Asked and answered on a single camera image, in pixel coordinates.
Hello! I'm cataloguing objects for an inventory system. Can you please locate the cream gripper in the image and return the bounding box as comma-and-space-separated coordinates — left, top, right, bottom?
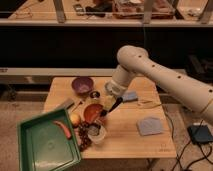
104, 80, 127, 110

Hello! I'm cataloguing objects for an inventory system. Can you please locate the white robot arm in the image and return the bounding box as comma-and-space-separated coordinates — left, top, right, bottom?
105, 45, 213, 125

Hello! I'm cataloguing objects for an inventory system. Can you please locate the small metal cup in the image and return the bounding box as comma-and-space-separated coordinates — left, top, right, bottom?
90, 91, 100, 103

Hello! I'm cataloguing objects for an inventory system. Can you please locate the white paper cup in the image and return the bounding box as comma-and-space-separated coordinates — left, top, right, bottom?
88, 124, 106, 144

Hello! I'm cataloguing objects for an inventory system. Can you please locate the blue sponge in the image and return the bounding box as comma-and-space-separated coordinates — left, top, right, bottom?
122, 92, 138, 102

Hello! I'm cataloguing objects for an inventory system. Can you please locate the orange bowl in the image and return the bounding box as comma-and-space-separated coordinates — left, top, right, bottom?
83, 104, 103, 124

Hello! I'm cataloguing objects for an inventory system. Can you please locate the purple bowl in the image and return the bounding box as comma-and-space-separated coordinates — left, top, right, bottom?
71, 76, 94, 94

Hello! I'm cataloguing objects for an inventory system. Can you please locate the small dark spoon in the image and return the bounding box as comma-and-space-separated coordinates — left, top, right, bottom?
71, 100, 84, 113

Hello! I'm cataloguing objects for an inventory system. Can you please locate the wooden table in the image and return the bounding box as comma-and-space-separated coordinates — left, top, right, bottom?
44, 77, 176, 159

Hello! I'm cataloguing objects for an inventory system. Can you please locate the apple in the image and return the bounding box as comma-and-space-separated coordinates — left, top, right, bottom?
69, 114, 81, 127

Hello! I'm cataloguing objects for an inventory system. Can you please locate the grey metal block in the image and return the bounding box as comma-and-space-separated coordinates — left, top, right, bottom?
56, 98, 74, 110

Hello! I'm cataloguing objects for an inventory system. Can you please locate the grey folded cloth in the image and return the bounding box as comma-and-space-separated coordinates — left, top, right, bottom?
136, 117, 163, 136

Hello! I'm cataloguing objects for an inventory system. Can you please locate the bunch of dark grapes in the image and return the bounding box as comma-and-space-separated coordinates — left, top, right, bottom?
78, 122, 91, 151

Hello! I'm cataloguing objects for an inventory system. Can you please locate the green plastic tray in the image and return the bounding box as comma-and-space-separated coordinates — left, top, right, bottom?
17, 109, 81, 171

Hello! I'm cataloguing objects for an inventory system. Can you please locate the black power box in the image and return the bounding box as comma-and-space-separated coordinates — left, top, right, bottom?
187, 125, 213, 144

